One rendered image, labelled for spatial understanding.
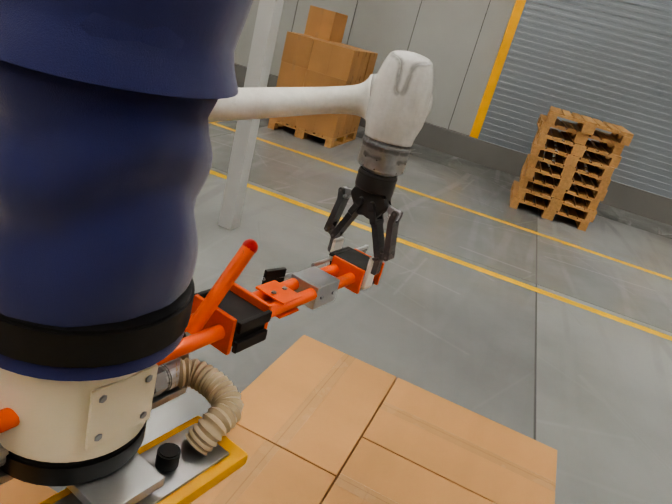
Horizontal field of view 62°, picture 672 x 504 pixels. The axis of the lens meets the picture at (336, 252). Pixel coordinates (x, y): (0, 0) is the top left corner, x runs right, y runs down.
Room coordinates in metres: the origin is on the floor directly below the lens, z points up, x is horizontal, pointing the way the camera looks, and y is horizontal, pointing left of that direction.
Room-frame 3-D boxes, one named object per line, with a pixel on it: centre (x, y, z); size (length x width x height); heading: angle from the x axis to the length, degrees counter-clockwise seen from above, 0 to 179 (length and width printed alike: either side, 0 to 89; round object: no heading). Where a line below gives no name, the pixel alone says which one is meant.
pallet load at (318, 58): (8.60, 0.81, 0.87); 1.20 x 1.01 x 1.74; 166
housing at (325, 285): (0.92, 0.02, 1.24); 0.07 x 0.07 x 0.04; 61
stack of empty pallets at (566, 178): (7.86, -2.71, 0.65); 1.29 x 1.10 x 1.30; 166
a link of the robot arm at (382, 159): (1.03, -0.04, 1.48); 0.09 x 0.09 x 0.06
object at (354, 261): (1.03, -0.05, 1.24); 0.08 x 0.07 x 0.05; 151
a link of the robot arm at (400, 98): (1.05, -0.04, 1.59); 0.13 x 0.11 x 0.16; 173
